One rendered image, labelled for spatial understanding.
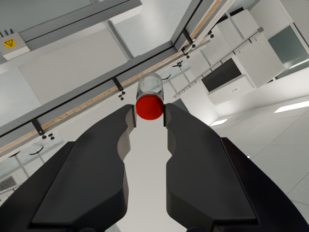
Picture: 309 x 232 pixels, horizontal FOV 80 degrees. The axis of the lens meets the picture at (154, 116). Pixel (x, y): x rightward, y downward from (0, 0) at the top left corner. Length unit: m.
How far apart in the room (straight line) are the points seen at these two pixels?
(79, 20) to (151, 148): 1.10
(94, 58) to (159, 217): 1.49
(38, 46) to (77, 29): 0.23
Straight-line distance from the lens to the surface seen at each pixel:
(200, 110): 9.34
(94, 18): 1.29
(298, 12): 0.62
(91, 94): 1.07
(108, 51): 1.85
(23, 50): 1.22
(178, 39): 1.18
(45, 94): 1.78
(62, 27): 1.28
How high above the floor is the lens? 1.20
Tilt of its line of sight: 1 degrees down
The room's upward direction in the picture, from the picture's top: 148 degrees clockwise
